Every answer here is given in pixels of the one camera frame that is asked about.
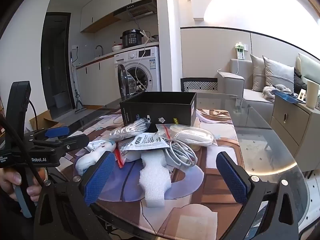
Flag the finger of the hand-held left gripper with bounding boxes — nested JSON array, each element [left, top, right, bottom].
[[25, 126, 70, 143], [31, 134, 90, 157]]

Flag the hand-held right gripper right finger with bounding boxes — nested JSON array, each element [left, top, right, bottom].
[[216, 151, 300, 240]]

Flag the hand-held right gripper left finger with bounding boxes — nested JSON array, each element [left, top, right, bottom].
[[34, 151, 117, 240]]

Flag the white printed packet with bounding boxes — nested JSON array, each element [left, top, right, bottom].
[[123, 132, 171, 153], [117, 140, 143, 163]]

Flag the white charging cable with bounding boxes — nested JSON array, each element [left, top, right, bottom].
[[162, 139, 199, 168]]

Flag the clear zip bag white masks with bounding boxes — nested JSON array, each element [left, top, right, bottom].
[[155, 123, 218, 148]]

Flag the black cardboard box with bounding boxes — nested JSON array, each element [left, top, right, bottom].
[[119, 91, 198, 127]]

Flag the person's left hand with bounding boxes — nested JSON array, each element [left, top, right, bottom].
[[0, 166, 43, 207]]

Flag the brown cardboard box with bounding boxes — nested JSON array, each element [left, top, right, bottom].
[[29, 110, 66, 132]]

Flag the white wrapped roll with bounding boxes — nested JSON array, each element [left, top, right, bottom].
[[75, 140, 117, 176]]

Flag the white plastic bin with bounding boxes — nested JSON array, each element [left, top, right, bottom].
[[53, 93, 68, 108]]

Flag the flat mop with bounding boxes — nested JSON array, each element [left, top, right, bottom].
[[70, 51, 87, 115]]

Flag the printed table mat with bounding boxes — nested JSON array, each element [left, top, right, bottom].
[[50, 108, 245, 236]]

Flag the white foam piece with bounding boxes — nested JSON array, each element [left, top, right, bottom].
[[138, 151, 172, 208]]

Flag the dark glass door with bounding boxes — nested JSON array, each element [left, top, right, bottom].
[[41, 12, 76, 120]]

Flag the bag of white gloves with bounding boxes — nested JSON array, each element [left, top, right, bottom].
[[109, 119, 152, 142]]

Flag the white kitchen counter cabinets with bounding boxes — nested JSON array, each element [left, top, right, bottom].
[[76, 52, 118, 111]]

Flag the beige side cabinet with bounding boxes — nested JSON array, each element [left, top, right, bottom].
[[270, 94, 320, 172]]

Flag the beige sofa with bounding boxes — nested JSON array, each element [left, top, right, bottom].
[[216, 58, 320, 126]]

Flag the grey fluffy cloth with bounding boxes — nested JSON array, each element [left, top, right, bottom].
[[261, 84, 292, 103]]

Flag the blue tray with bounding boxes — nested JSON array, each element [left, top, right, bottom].
[[272, 89, 306, 104]]

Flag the white washing machine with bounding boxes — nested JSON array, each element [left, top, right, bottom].
[[114, 46, 161, 99]]

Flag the beige cushion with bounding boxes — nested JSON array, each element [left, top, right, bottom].
[[250, 54, 266, 92]]

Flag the grey cushion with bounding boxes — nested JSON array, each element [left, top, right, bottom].
[[261, 55, 295, 93]]

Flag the cream cylinder lamp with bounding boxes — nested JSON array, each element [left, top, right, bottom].
[[306, 80, 320, 110]]

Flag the black cloth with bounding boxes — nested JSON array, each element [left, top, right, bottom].
[[293, 68, 308, 93]]

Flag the black pressure cooker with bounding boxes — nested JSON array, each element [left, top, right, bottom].
[[120, 29, 144, 49]]

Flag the white pillow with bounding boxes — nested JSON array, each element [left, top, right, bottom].
[[296, 52, 320, 87]]

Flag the white upper cabinets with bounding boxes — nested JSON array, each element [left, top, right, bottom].
[[80, 0, 157, 33]]

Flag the range hood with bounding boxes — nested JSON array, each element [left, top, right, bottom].
[[113, 1, 155, 22]]

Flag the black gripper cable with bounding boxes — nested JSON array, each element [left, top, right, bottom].
[[0, 100, 52, 189]]

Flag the white hanging power cable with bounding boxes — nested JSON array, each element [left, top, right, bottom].
[[134, 29, 152, 90]]

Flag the wall socket with charger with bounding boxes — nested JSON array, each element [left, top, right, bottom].
[[234, 41, 248, 61]]

